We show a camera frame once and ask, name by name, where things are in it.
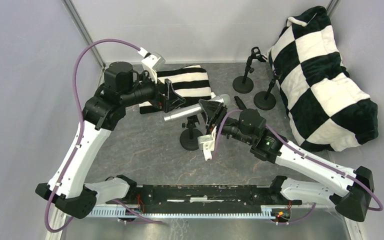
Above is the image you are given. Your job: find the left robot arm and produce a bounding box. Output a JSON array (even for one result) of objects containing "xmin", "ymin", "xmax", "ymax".
[{"xmin": 35, "ymin": 61, "xmax": 186, "ymax": 219}]

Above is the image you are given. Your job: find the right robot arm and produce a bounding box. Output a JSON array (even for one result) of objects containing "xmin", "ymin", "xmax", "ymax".
[{"xmin": 197, "ymin": 100, "xmax": 376, "ymax": 222}]

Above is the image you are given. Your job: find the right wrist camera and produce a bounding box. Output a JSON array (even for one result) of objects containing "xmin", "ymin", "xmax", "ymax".
[{"xmin": 197, "ymin": 127, "xmax": 217, "ymax": 161}]

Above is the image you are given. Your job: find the black mic stand front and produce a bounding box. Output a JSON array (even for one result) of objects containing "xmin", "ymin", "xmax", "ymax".
[{"xmin": 179, "ymin": 115, "xmax": 203, "ymax": 151}]

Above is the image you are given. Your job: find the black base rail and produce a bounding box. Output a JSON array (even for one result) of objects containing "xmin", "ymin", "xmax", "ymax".
[{"xmin": 120, "ymin": 184, "xmax": 303, "ymax": 214}]

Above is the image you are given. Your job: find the black microphone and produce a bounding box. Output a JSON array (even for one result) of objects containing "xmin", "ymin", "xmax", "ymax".
[{"xmin": 234, "ymin": 96, "xmax": 247, "ymax": 110}]

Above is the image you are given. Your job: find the silver microphone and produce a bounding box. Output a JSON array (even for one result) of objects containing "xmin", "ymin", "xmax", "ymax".
[{"xmin": 163, "ymin": 94, "xmax": 231, "ymax": 122}]

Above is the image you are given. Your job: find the checkered black white bag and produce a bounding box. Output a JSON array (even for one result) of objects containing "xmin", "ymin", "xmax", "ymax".
[{"xmin": 267, "ymin": 6, "xmax": 379, "ymax": 152}]

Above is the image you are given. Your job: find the metal corner post left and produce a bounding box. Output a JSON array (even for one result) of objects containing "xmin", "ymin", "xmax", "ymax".
[{"xmin": 62, "ymin": 0, "xmax": 106, "ymax": 70}]

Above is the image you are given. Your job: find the striped black white cloth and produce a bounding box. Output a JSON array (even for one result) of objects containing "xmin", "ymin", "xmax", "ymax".
[{"xmin": 157, "ymin": 65, "xmax": 215, "ymax": 108}]

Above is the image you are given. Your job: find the black mic stand back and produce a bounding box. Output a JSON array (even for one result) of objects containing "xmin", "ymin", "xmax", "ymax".
[{"xmin": 232, "ymin": 46, "xmax": 267, "ymax": 94}]

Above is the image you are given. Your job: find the black mic stand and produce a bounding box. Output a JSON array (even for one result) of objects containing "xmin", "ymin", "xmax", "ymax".
[
  {"xmin": 179, "ymin": 115, "xmax": 203, "ymax": 151},
  {"xmin": 232, "ymin": 46, "xmax": 267, "ymax": 94},
  {"xmin": 253, "ymin": 69, "xmax": 280, "ymax": 111}
]

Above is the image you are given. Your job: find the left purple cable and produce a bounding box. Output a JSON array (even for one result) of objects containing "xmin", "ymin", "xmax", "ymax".
[{"xmin": 44, "ymin": 38, "xmax": 143, "ymax": 233}]

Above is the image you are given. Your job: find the black mic stand right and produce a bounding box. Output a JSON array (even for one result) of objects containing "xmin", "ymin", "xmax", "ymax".
[{"xmin": 253, "ymin": 69, "xmax": 280, "ymax": 111}]

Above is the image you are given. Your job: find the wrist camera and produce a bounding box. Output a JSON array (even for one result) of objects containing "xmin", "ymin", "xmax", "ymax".
[
  {"xmin": 141, "ymin": 53, "xmax": 166, "ymax": 84},
  {"xmin": 197, "ymin": 127, "xmax": 217, "ymax": 161}
]

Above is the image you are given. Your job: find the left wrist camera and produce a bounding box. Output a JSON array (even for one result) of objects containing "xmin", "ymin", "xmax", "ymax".
[{"xmin": 141, "ymin": 53, "xmax": 166, "ymax": 84}]

